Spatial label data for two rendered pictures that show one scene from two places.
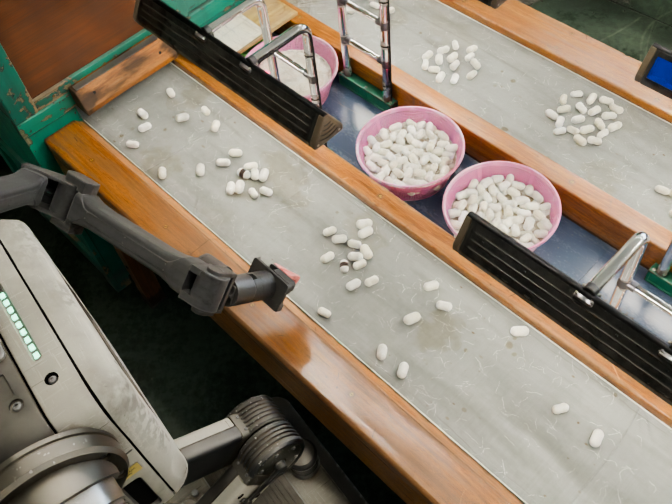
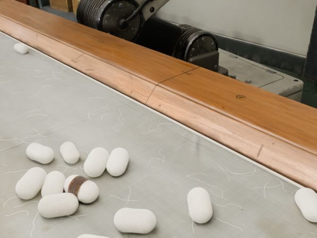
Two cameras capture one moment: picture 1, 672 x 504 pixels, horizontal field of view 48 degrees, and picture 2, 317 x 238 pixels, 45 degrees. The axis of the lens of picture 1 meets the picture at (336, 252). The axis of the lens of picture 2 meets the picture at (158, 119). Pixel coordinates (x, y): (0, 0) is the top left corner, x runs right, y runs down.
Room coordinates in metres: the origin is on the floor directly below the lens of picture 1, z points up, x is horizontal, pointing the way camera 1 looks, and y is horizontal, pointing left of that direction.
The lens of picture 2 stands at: (1.53, 0.25, 0.99)
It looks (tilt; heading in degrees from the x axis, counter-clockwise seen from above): 30 degrees down; 176
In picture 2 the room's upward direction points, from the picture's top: 2 degrees counter-clockwise
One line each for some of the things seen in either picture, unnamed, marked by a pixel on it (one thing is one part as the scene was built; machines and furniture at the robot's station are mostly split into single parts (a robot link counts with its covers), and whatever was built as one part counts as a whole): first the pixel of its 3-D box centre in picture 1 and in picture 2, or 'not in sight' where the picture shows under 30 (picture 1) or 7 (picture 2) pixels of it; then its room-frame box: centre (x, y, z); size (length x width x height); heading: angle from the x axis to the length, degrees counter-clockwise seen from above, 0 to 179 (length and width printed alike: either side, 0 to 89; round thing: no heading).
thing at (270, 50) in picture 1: (269, 100); not in sight; (1.33, 0.10, 0.90); 0.20 x 0.19 x 0.45; 38
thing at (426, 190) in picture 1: (410, 157); not in sight; (1.24, -0.22, 0.72); 0.27 x 0.27 x 0.10
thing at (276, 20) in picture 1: (237, 31); not in sight; (1.76, 0.18, 0.77); 0.33 x 0.15 x 0.01; 128
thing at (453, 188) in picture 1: (499, 217); not in sight; (1.02, -0.39, 0.72); 0.27 x 0.27 x 0.10
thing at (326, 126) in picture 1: (227, 58); not in sight; (1.28, 0.17, 1.08); 0.62 x 0.08 x 0.07; 38
